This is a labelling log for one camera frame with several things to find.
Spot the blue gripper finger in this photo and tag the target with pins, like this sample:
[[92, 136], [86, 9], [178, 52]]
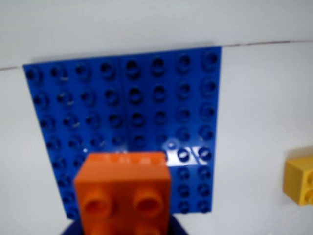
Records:
[[178, 226], [73, 229]]

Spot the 2x4 orange block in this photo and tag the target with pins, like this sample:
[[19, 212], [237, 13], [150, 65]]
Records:
[[122, 191]]

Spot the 2x2 yellow block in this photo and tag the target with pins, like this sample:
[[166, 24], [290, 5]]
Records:
[[299, 178]]

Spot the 8x8 blue baseplate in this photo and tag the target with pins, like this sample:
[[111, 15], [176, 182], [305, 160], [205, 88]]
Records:
[[122, 100]]

